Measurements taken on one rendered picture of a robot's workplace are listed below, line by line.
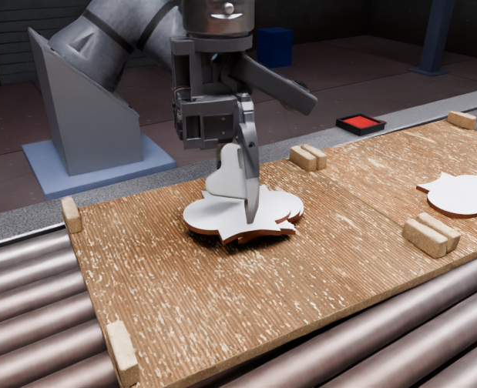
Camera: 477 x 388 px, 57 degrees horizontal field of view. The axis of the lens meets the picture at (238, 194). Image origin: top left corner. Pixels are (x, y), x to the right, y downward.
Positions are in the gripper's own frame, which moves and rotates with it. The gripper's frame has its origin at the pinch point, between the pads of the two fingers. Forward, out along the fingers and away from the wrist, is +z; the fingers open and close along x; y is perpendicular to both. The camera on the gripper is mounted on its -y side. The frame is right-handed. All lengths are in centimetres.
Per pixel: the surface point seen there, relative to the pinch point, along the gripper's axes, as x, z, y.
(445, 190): -0.6, 5.0, -33.5
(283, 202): -0.2, 2.4, -6.6
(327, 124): -256, 99, -149
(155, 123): -297, 99, -16
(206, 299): 11.6, 5.9, 7.0
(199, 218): 0.6, 2.4, 5.4
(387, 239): 7.3, 5.9, -18.5
